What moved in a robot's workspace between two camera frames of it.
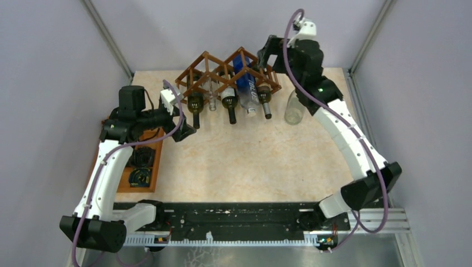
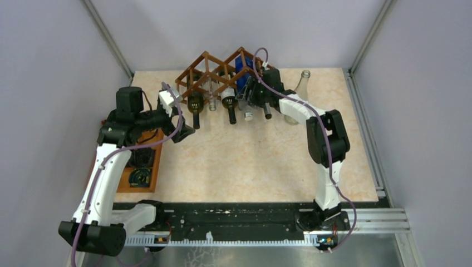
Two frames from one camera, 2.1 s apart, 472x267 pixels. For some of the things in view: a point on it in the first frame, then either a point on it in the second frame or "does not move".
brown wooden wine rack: (208, 75) does not move
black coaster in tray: (142, 157) does not move
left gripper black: (184, 130) does not move
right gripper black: (274, 45) to (253, 84)
